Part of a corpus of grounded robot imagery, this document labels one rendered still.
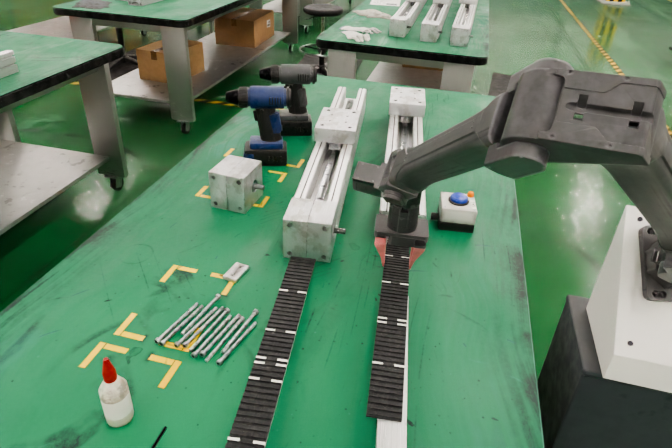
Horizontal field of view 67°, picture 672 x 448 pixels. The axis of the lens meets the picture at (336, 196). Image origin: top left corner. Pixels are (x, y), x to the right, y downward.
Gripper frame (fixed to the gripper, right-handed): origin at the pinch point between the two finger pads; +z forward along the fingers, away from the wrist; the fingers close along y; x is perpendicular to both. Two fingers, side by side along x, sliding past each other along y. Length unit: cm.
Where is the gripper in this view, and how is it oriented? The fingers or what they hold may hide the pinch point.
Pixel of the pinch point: (396, 262)
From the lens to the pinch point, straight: 104.7
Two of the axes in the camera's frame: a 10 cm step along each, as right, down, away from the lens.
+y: -9.9, -1.1, 0.9
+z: -0.5, 8.6, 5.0
